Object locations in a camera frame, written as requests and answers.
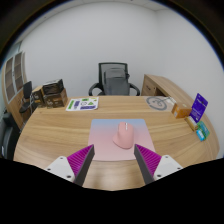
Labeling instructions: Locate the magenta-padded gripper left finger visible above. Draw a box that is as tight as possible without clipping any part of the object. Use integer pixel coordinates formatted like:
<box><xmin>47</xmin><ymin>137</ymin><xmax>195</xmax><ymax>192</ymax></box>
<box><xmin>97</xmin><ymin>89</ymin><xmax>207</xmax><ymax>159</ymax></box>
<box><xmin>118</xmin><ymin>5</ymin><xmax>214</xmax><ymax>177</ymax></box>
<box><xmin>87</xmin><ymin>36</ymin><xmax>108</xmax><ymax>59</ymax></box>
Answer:
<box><xmin>44</xmin><ymin>143</ymin><xmax>96</xmax><ymax>187</ymax></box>

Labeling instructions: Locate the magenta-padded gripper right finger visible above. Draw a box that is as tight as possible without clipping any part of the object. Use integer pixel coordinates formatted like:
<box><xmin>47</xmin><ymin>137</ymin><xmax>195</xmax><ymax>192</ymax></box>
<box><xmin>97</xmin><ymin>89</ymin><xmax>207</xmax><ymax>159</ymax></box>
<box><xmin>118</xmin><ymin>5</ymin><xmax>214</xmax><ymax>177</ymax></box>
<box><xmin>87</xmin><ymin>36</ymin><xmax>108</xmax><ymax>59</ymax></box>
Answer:
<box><xmin>133</xmin><ymin>143</ymin><xmax>184</xmax><ymax>185</ymax></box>

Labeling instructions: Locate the pink computer mouse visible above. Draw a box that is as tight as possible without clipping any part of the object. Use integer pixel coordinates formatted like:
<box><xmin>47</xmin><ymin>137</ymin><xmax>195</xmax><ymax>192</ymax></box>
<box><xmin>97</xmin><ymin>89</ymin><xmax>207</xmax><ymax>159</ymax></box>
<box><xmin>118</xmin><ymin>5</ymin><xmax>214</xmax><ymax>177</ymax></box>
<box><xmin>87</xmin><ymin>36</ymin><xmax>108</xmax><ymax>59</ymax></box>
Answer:
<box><xmin>112</xmin><ymin>121</ymin><xmax>135</xmax><ymax>150</ymax></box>

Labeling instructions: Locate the pink and blue mouse pad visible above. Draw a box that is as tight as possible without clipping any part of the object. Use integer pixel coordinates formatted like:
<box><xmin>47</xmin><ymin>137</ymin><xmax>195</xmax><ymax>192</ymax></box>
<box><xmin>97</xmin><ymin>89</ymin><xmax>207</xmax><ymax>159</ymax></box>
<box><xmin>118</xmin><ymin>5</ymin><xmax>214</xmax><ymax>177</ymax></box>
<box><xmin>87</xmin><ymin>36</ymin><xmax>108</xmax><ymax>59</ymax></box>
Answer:
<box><xmin>87</xmin><ymin>118</ymin><xmax>157</xmax><ymax>162</ymax></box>

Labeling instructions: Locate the small yellow box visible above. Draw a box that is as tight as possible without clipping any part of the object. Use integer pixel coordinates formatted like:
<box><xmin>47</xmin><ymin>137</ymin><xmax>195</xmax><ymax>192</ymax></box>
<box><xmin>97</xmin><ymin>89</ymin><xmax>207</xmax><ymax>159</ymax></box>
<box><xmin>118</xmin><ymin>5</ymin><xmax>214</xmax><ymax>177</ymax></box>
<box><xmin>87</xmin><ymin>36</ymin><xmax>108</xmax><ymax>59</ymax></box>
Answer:
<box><xmin>184</xmin><ymin>115</ymin><xmax>199</xmax><ymax>132</ymax></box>

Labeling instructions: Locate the white sticker sheet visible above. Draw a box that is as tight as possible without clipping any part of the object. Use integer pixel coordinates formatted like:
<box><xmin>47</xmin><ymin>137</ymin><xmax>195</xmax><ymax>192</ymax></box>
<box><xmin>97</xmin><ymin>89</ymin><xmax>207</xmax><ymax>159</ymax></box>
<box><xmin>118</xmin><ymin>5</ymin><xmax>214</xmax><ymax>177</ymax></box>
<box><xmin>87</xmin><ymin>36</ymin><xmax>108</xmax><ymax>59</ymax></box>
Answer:
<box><xmin>65</xmin><ymin>96</ymin><xmax>100</xmax><ymax>112</ymax></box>

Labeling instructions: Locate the small orange-brown box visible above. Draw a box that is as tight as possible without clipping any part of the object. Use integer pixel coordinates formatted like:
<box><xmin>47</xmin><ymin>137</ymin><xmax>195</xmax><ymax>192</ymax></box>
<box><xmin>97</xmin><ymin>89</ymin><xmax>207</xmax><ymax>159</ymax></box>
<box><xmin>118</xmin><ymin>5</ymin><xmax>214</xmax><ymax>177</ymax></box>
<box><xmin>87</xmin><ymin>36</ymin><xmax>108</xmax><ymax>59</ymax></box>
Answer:
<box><xmin>171</xmin><ymin>102</ymin><xmax>193</xmax><ymax>119</ymax></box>

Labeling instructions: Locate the small teal box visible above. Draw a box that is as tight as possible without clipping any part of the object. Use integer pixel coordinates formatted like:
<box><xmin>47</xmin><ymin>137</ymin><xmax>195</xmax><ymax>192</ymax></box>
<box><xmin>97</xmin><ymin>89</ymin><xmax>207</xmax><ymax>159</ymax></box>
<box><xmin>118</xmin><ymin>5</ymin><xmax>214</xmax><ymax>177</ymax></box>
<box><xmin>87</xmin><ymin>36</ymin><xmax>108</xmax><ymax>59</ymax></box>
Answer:
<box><xmin>195</xmin><ymin>120</ymin><xmax>211</xmax><ymax>142</ymax></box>

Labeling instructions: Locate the wide brown cardboard box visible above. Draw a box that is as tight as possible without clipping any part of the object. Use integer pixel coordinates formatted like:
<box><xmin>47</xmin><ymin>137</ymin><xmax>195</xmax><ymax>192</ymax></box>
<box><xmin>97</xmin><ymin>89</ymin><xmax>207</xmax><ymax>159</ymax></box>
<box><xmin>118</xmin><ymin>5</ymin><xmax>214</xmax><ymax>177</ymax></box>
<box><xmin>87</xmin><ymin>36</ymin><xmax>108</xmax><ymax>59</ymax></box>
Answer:
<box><xmin>43</xmin><ymin>88</ymin><xmax>69</xmax><ymax>109</ymax></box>

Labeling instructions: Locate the black mesh office chair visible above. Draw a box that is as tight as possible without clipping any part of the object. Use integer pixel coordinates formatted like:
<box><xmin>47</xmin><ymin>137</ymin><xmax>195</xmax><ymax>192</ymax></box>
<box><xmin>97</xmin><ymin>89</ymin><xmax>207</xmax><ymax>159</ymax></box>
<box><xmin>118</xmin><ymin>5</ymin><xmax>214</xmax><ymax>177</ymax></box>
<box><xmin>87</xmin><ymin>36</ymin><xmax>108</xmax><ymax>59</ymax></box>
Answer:
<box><xmin>87</xmin><ymin>61</ymin><xmax>141</xmax><ymax>97</ymax></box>

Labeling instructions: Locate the purple card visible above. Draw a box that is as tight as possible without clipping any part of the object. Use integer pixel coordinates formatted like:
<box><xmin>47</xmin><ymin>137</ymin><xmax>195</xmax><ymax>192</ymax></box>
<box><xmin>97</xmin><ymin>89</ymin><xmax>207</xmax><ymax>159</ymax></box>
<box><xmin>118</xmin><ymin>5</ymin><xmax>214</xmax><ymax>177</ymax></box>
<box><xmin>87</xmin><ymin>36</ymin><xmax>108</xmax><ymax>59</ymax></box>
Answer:
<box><xmin>189</xmin><ymin>93</ymin><xmax>209</xmax><ymax>124</ymax></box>

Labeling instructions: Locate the wooden side cabinet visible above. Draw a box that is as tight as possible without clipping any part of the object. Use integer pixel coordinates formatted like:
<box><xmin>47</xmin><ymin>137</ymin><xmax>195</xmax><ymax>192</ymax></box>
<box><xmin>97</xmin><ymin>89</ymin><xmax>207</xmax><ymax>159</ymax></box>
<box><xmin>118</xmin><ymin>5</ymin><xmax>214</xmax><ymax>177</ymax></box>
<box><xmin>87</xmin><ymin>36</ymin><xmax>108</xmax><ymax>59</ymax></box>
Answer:
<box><xmin>140</xmin><ymin>73</ymin><xmax>194</xmax><ymax>104</ymax></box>

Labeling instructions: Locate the black cardboard box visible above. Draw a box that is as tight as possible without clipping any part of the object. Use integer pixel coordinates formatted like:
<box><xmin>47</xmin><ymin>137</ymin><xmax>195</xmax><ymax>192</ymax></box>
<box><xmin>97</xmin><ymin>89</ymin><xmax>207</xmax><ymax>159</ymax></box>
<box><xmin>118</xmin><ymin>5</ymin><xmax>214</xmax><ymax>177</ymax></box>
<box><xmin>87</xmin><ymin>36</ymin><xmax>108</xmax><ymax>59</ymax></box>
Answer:
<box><xmin>41</xmin><ymin>78</ymin><xmax>65</xmax><ymax>96</ymax></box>

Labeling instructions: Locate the grey backpack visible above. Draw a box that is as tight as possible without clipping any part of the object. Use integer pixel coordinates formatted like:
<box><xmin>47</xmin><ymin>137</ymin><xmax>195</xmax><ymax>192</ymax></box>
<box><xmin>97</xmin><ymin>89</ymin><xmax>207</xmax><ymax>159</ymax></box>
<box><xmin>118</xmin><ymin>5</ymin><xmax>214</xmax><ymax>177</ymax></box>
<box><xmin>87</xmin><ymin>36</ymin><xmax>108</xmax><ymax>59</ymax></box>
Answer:
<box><xmin>103</xmin><ymin>67</ymin><xmax>131</xmax><ymax>97</ymax></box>

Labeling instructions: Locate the wooden shelf cabinet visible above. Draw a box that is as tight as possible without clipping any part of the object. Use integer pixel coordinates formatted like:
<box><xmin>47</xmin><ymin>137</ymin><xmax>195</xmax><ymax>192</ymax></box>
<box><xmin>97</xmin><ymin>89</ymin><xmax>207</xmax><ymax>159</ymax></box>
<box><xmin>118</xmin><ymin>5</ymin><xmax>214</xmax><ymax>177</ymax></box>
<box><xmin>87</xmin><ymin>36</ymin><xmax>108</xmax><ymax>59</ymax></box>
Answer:
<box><xmin>1</xmin><ymin>50</ymin><xmax>29</xmax><ymax>129</ymax></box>

